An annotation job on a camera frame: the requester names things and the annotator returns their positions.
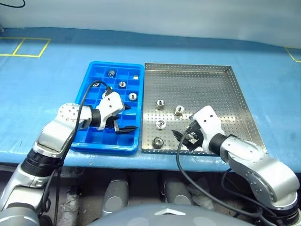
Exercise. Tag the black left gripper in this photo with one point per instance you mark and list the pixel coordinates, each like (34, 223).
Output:
(112, 121)

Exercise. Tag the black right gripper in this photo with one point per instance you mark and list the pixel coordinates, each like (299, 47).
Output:
(196, 130)

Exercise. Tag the metal nut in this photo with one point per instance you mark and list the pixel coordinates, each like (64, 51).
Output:
(132, 96)
(121, 84)
(178, 110)

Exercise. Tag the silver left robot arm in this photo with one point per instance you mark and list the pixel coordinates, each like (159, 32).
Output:
(54, 134)

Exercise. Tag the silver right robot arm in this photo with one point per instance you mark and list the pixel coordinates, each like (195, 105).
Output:
(258, 164)

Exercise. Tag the blue compartment tray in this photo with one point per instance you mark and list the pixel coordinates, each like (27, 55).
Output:
(125, 141)

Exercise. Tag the grey rounded shape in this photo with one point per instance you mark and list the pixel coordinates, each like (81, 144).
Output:
(176, 193)
(115, 195)

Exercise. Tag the perforated metal tray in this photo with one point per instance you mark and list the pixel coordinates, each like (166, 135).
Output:
(200, 89)

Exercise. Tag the grey robot torso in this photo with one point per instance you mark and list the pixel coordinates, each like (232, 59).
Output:
(141, 216)

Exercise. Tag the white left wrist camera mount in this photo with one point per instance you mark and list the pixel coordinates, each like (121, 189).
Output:
(110, 103)

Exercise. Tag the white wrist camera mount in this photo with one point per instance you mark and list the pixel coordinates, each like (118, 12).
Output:
(209, 122)
(110, 103)

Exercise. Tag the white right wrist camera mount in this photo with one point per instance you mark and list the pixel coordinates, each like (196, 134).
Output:
(209, 122)

